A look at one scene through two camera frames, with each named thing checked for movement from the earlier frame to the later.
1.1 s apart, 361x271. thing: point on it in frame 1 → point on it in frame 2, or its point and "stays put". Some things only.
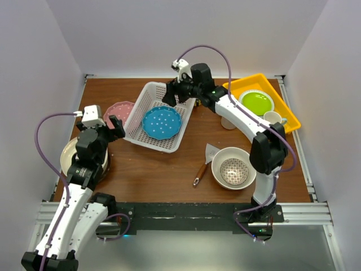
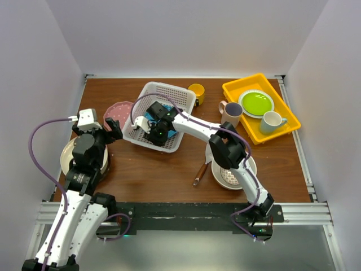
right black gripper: (173, 88) → (158, 141)
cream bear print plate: (67, 154) stays put
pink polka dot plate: (120, 110) stays put
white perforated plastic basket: (152, 96) stays put
